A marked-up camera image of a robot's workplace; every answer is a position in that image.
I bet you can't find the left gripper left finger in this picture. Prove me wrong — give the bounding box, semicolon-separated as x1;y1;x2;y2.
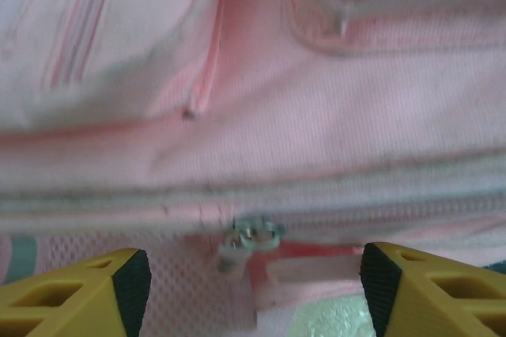
0;248;153;337

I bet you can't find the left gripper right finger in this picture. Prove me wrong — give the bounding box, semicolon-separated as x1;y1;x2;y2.
358;241;506;337

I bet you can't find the pink student backpack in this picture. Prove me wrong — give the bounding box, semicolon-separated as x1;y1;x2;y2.
0;0;506;337

